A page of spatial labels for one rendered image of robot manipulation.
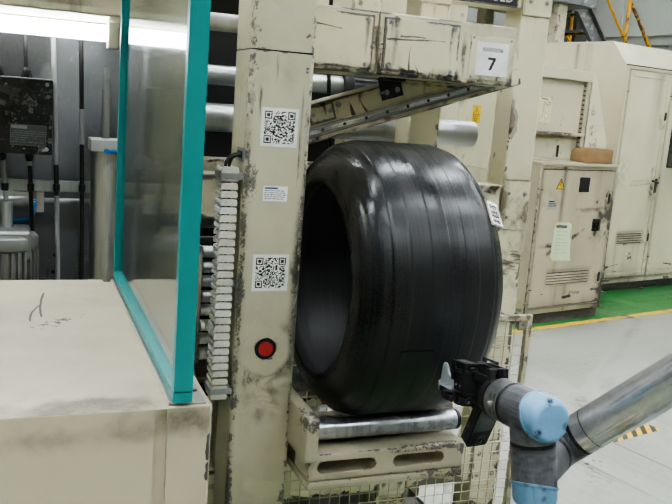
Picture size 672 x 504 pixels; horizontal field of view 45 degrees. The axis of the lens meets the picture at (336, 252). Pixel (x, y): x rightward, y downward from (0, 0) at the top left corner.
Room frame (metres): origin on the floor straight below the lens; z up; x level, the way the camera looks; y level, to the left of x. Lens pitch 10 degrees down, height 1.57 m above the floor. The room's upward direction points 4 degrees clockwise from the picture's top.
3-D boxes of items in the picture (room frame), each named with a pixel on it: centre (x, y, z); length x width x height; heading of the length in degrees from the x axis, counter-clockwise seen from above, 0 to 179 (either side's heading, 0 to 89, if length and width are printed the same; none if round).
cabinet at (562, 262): (6.53, -1.67, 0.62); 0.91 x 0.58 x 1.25; 125
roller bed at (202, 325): (2.06, 0.27, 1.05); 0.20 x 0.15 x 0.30; 112
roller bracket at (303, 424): (1.72, 0.09, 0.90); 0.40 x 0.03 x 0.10; 22
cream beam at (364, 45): (2.11, -0.09, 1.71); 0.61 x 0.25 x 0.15; 112
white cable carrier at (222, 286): (1.62, 0.22, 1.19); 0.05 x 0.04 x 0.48; 22
